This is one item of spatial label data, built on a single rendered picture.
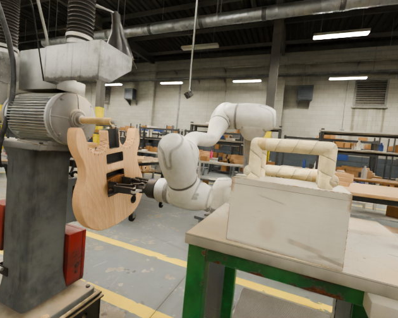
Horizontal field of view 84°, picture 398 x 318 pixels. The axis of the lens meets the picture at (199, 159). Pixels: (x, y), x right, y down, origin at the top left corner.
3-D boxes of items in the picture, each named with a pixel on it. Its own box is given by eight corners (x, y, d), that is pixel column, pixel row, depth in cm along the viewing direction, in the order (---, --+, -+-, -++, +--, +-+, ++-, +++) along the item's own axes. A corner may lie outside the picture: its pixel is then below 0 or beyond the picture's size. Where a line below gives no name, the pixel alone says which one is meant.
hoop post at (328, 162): (317, 188, 51) (322, 147, 51) (316, 187, 54) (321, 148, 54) (333, 190, 50) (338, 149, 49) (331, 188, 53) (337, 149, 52)
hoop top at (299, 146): (248, 148, 58) (249, 136, 58) (251, 149, 61) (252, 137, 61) (337, 156, 50) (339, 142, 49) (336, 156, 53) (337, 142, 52)
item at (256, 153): (246, 178, 58) (249, 142, 58) (248, 176, 61) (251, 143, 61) (258, 180, 57) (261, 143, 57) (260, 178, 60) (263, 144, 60)
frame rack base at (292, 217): (225, 240, 60) (231, 176, 59) (239, 224, 73) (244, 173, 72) (344, 272, 48) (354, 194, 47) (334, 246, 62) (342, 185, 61)
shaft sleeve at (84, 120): (85, 117, 106) (85, 123, 107) (79, 116, 103) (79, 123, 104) (114, 118, 99) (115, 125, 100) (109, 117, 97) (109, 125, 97)
